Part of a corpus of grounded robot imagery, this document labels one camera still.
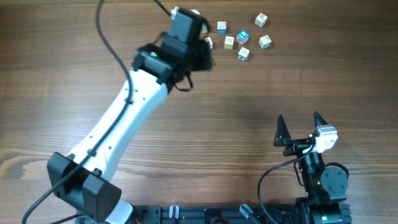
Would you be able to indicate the green z block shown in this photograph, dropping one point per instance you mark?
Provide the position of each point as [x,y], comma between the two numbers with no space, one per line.
[243,54]
[265,42]

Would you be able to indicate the white mushroom picture block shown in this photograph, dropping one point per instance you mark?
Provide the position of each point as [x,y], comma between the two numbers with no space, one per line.
[209,41]

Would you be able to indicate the blue L block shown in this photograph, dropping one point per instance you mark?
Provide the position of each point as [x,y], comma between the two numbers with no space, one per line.
[242,37]

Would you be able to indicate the green Z block lower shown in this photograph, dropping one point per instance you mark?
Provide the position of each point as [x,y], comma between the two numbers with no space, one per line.
[243,54]

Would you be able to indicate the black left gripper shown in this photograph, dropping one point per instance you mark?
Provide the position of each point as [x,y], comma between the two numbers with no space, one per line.
[207,61]

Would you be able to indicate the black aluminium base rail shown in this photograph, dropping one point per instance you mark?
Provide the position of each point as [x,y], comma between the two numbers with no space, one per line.
[281,213]

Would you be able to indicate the green N block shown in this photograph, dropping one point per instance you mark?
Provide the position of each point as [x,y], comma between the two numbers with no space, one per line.
[204,29]

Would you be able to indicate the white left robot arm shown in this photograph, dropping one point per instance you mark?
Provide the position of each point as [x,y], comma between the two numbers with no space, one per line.
[82,178]

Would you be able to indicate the white block far right top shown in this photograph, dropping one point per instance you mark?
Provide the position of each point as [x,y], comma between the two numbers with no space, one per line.
[261,19]

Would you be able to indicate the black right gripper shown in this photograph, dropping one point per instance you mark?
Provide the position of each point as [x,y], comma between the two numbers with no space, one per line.
[295,146]

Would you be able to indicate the yellow-sided S block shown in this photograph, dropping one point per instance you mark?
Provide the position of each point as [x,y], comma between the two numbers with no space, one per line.
[228,42]

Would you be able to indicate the blue-sided white block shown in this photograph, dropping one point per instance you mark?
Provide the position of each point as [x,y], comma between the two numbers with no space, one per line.
[221,27]

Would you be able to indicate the green Z block far right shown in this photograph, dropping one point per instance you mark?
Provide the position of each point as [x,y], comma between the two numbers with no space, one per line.
[265,42]

